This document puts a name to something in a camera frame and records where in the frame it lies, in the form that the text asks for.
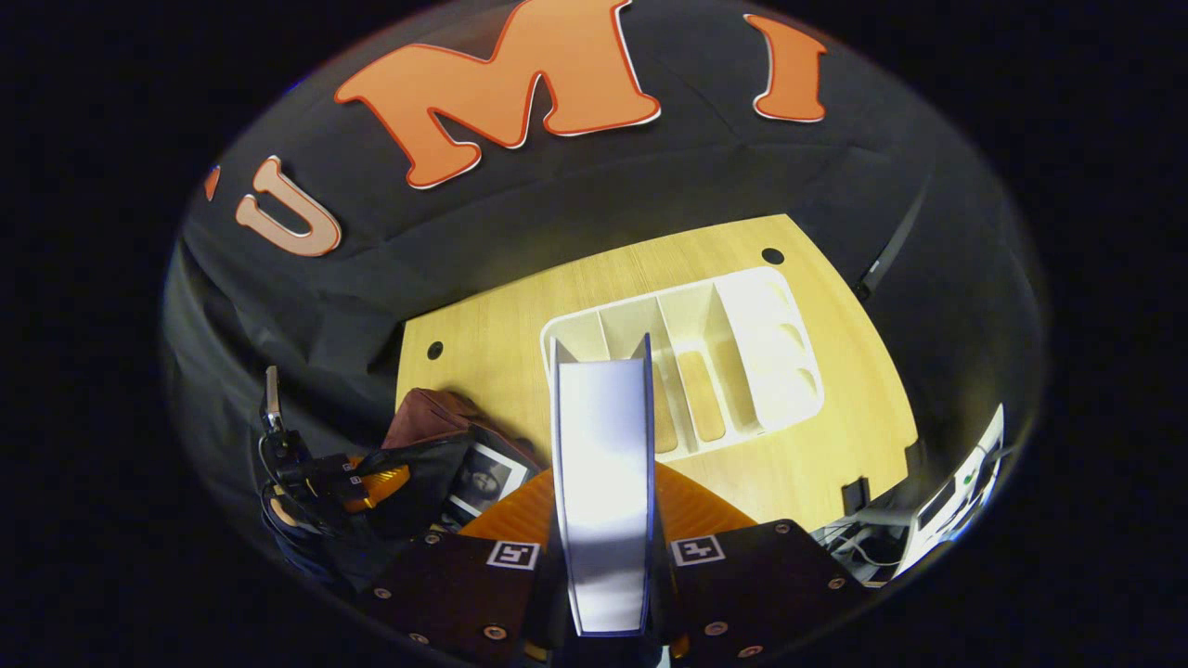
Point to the white spine book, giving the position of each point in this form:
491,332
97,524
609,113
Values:
487,478

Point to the white electronic device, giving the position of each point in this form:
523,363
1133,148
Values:
956,501

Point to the black table clamp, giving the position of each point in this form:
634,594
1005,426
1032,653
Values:
856,496

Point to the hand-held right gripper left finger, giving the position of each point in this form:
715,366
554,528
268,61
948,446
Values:
455,594

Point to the thin black pole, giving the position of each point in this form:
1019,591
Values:
891,246

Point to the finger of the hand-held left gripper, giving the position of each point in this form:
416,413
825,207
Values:
380,487
339,467

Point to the white bookshelf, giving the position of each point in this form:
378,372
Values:
761,371

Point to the blue cover book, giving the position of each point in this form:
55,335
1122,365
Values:
603,482

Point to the reddish brown schoolbag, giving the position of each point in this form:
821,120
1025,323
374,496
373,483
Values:
427,413

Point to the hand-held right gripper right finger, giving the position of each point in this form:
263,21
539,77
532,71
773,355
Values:
752,584

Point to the black backdrop cloth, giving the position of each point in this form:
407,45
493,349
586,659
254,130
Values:
650,186

